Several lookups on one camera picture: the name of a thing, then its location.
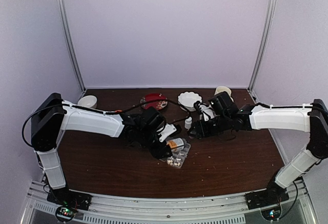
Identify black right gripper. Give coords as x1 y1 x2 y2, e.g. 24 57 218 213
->
188 113 231 140

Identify cream textured mug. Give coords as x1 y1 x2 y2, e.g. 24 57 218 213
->
214 86 233 101

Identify white pill bottle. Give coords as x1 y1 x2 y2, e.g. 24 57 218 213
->
184 117 192 130

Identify right aluminium frame post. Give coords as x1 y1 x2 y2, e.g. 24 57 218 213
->
248 0 277 93

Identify white scalloped bowl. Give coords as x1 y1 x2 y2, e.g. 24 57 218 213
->
177 92 202 112

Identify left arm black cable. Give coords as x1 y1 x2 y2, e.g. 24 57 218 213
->
21 98 195 148

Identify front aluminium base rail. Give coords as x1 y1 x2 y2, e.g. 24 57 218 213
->
18 180 319 223

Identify amber bottle grey cap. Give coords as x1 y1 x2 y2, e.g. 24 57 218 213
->
167 138 185 150

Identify red floral plate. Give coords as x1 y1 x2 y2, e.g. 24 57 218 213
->
140 93 168 110

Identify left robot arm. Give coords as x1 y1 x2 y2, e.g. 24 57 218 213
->
25 93 177 206

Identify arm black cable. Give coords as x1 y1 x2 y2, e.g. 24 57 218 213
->
279 177 300 217
21 98 195 148

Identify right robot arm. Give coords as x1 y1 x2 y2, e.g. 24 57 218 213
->
188 99 327 205

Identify clear plastic pill organizer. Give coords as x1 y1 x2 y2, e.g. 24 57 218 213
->
160 143 191 169

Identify aluminium frame post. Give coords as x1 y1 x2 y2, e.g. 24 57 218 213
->
248 0 277 93
57 0 86 92

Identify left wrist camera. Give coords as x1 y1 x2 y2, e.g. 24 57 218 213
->
156 124 182 142

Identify white pills in organizer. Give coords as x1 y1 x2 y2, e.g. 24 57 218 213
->
166 152 187 169

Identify left aluminium frame post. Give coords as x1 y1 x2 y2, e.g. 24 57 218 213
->
57 0 86 92

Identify plain white ceramic bowl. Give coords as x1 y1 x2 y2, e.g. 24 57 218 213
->
77 95 97 109

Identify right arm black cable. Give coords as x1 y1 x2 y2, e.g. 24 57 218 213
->
279 177 300 217

